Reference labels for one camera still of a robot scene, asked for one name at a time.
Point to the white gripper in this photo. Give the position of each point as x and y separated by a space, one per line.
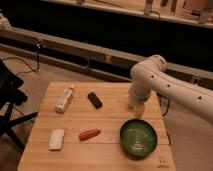
137 107

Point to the white sponge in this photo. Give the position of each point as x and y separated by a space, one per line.
56 139

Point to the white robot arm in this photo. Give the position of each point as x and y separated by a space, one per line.
149 74

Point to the green ceramic bowl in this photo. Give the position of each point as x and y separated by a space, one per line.
138 138

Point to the black rectangular remote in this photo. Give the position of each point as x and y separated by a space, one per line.
94 100

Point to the orange carrot toy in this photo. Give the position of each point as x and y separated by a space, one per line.
88 134

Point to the wooden table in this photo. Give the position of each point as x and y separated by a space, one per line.
102 152

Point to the white plastic bottle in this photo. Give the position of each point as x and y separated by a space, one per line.
64 100

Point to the black office chair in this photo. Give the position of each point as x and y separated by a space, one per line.
11 95

